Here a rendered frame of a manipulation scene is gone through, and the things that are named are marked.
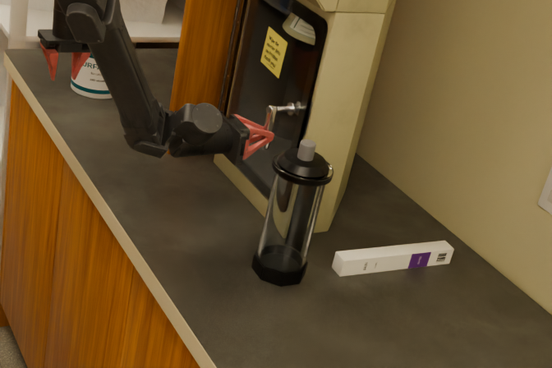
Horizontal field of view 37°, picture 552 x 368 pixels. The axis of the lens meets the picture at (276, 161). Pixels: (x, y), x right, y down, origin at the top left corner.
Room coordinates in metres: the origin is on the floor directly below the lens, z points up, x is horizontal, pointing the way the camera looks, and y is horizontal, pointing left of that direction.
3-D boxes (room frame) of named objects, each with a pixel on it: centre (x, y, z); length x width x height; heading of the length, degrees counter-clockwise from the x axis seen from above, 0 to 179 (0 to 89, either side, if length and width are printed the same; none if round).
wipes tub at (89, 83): (1.96, 0.49, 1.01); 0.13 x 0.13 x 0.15
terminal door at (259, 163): (1.56, 0.05, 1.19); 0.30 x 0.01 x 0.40; 36
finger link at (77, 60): (1.63, 0.47, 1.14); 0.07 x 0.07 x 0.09; 35
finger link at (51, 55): (1.62, 0.49, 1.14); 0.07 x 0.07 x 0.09; 35
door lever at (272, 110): (1.46, 0.01, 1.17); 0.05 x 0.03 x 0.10; 126
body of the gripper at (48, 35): (1.62, 0.48, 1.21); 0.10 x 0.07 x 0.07; 125
